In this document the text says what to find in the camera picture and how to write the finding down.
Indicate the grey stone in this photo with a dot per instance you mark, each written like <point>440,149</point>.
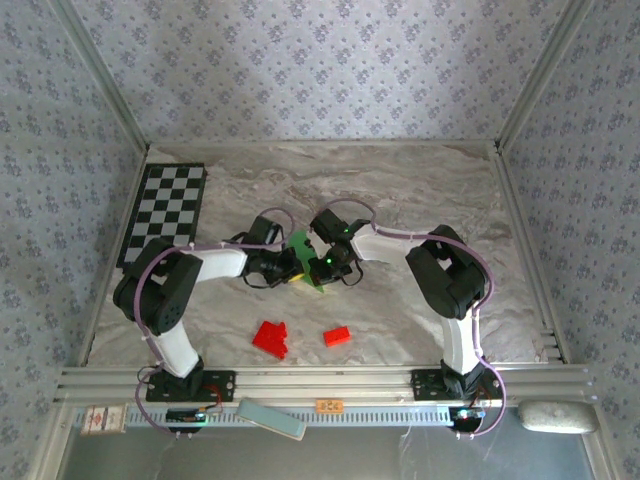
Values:
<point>557,417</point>

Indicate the small orange label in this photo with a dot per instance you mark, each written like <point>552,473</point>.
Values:
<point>329,405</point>

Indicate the grey-blue flat block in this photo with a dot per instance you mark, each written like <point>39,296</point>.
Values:
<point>270,419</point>

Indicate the aluminium corner post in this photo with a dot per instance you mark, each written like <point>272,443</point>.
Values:
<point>104,75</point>
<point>542,75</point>

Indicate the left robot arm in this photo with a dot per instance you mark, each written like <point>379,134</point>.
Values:
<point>160,295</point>

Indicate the small red toy brick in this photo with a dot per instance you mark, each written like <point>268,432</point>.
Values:
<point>336,336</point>

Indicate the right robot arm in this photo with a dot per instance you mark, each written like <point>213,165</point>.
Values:
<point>445,280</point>

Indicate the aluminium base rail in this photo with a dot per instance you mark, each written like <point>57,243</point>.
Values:
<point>320,382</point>

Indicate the red and white card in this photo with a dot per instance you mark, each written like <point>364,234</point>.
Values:
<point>102,420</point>

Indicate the aluminium side rail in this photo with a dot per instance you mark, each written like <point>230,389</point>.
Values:
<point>90,330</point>
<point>532,250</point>

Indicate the black and grey checkerboard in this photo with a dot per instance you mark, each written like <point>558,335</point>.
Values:
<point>170,195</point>

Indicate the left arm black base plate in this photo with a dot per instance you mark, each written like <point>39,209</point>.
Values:
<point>220,385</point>

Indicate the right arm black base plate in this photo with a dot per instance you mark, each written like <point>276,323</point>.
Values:
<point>425,385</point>

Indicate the large red brick assembly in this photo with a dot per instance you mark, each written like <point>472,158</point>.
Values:
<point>270,339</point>

